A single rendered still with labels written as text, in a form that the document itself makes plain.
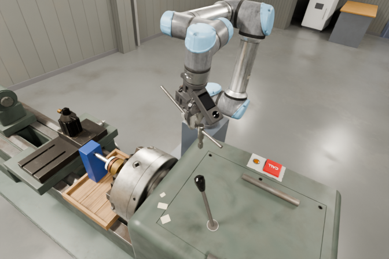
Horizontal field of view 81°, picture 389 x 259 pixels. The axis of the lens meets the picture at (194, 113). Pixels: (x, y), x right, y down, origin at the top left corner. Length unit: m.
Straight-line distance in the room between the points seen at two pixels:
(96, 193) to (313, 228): 0.97
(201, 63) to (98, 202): 0.91
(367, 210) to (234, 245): 2.18
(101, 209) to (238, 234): 0.71
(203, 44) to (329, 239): 0.68
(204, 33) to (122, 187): 0.63
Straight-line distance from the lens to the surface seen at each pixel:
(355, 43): 6.82
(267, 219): 0.82
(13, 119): 1.86
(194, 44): 0.58
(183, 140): 1.39
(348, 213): 2.71
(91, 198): 1.31
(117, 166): 1.09
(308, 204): 0.91
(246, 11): 1.03
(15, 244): 2.43
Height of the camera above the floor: 1.95
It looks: 39 degrees down
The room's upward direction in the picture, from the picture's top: 4 degrees clockwise
